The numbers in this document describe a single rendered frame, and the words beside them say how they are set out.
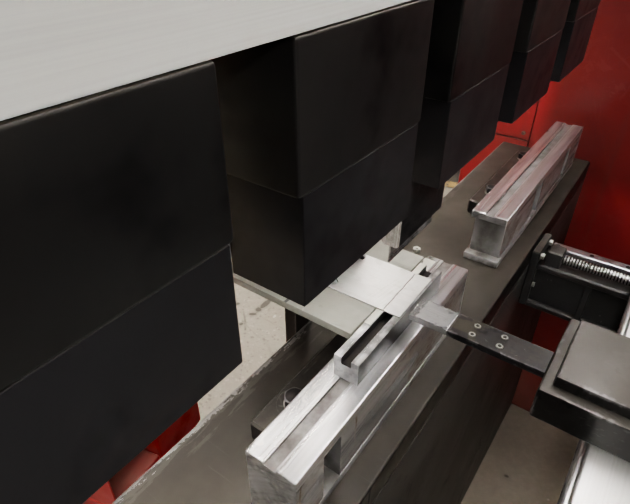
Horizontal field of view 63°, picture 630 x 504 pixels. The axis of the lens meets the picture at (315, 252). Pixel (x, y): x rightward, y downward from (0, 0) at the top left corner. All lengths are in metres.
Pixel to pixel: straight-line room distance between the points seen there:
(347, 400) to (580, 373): 0.22
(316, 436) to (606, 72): 1.05
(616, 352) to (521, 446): 1.25
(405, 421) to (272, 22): 0.51
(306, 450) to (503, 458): 1.30
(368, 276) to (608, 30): 0.86
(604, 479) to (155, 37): 0.48
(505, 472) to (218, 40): 1.62
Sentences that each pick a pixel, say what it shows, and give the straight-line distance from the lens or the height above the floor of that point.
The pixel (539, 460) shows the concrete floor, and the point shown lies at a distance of 1.80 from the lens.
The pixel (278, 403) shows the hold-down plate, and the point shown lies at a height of 0.90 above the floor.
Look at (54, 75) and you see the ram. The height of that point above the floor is 1.35.
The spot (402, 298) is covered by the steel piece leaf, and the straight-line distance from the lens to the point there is 0.62.
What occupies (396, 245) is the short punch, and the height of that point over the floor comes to 1.10.
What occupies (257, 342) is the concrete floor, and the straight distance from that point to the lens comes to 2.00.
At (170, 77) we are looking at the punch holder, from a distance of 0.20.
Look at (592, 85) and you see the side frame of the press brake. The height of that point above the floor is 1.05.
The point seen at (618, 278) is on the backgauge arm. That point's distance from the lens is 1.02.
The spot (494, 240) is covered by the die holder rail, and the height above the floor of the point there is 0.92.
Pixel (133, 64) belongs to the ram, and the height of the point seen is 1.35.
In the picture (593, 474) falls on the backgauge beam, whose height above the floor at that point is 0.98.
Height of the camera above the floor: 1.39
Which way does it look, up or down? 35 degrees down
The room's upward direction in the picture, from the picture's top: straight up
